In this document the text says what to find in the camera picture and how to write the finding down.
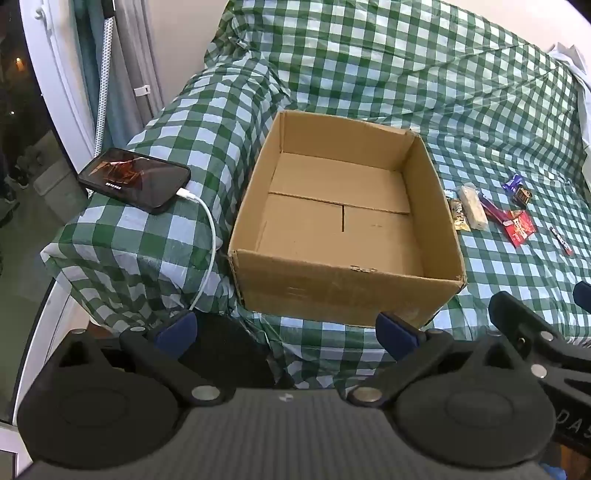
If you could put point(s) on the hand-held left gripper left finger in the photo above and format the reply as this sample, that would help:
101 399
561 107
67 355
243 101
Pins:
178 330

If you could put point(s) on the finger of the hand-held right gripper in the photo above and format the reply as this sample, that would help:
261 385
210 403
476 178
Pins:
521 318
582 297

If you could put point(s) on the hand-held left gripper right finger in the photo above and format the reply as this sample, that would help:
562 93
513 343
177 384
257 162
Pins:
397 334

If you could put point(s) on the red snack packet white print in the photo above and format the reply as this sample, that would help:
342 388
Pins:
519 230

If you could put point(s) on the cardboard box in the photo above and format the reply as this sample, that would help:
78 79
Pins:
323 286

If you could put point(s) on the dark brown chocolate packet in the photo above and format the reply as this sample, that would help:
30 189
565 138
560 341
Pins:
523 196

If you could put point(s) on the white nougat bar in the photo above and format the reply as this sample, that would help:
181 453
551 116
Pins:
475 210

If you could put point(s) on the yellow brown snack bar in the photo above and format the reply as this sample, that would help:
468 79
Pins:
458 217

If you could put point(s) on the purple snack packet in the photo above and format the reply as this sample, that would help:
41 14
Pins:
513 182

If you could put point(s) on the thin red white stick packet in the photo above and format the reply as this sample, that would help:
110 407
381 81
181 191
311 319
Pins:
561 240

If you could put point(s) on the small orange candy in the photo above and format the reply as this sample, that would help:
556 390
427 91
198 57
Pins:
517 214

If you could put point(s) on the black smartphone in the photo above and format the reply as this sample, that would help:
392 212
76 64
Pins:
134 177

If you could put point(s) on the grey container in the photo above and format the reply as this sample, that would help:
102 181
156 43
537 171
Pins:
55 184

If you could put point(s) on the dark shoes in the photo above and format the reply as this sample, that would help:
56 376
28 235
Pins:
18 177

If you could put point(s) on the white crumpled cloth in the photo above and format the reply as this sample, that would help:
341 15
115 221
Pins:
572 57

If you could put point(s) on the green white checkered cloth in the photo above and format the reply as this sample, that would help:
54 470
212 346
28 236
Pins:
369 69

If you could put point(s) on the white door frame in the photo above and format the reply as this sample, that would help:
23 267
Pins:
60 69

